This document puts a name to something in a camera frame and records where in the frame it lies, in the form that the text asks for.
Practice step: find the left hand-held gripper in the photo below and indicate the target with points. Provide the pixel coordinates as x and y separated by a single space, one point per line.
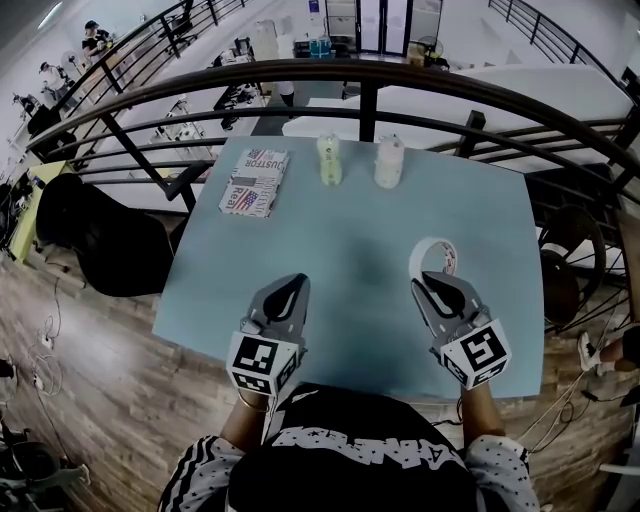
255 360

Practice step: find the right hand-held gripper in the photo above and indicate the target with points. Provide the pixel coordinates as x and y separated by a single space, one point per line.
480 350

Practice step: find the white tape roll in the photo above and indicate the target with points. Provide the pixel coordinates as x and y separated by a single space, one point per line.
416 255

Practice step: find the person's left forearm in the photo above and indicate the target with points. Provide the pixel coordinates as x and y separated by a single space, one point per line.
245 420

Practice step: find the person's right forearm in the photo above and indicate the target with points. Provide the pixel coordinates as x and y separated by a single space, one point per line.
480 410

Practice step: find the light blue table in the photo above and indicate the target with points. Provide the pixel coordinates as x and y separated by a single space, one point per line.
350 225

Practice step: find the printed paper packet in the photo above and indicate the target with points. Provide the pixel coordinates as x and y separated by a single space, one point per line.
255 185

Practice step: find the dark wicker chair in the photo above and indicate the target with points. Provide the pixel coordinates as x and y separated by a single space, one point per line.
570 240

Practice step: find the white drink bottle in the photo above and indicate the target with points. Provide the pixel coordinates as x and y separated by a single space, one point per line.
389 165

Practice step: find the green drink bottle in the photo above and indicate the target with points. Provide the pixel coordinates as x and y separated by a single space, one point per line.
330 165

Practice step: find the person's black printed shirt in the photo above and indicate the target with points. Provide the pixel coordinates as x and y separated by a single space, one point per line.
350 480

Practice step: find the black office chair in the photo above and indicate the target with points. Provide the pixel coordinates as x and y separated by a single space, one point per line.
110 250

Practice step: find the black metal railing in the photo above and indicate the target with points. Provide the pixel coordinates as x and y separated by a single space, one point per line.
367 110

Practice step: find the yellow-green table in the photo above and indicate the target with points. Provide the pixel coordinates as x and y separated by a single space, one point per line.
25 235

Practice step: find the blue storage box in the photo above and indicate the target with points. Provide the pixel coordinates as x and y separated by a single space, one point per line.
320 47

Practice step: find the glass entrance door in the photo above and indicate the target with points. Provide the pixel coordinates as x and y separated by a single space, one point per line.
385 25

